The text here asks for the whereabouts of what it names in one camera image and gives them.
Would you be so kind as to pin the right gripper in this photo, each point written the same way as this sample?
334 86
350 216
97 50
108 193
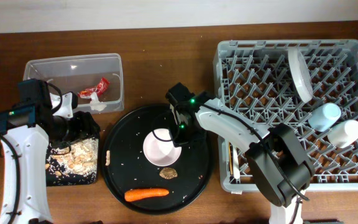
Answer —
180 143

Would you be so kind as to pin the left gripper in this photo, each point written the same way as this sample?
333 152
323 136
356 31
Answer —
85 128

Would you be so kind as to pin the white tissue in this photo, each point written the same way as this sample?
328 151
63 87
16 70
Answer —
95 104

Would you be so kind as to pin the pink bowl with food scraps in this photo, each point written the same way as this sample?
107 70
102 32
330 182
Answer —
160 153

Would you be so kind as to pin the red snack wrapper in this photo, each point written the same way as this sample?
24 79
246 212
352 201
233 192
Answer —
99 89

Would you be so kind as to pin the wooden chopstick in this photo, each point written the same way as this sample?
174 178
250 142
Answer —
230 158

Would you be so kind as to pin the brown food lump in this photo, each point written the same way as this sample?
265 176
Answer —
168 173

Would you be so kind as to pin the orange carrot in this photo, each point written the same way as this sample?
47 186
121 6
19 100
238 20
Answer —
140 194

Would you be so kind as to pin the grey plate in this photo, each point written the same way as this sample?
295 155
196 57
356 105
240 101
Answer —
300 74

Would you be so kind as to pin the blue cup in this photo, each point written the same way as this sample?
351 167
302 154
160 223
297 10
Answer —
324 117

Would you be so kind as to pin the white cup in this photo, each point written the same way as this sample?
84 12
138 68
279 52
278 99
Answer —
344 134

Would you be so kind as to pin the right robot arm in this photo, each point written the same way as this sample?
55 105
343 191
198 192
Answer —
280 167

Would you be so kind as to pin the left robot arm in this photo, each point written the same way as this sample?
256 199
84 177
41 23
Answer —
43 134

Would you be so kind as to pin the grey dishwasher rack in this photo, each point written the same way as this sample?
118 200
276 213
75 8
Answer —
252 77

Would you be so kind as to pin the pile of food scraps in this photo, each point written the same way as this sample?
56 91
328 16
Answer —
79 159

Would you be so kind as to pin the small beige food piece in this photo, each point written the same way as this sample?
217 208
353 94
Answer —
108 158

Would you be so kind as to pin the black rectangular tray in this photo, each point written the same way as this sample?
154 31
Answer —
52 180

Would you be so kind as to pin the clear plastic bin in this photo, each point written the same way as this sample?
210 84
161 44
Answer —
76 73

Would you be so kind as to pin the round black serving tray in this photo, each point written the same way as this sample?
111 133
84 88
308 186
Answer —
129 169

